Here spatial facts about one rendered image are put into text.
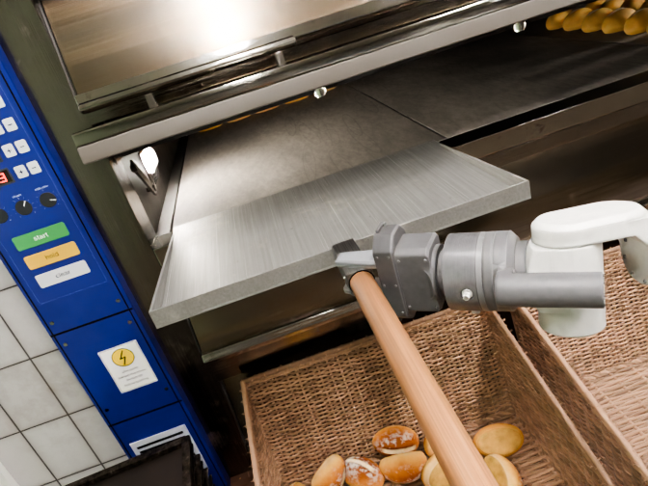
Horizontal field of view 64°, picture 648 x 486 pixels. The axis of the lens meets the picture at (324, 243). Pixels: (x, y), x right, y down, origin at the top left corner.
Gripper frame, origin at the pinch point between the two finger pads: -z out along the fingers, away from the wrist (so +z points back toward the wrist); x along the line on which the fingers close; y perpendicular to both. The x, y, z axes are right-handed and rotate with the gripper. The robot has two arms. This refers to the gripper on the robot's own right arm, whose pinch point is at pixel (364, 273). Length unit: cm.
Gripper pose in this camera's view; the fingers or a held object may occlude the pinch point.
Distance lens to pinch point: 65.3
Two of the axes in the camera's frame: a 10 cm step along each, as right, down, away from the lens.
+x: -2.7, -8.6, -4.4
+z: 8.8, -0.4, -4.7
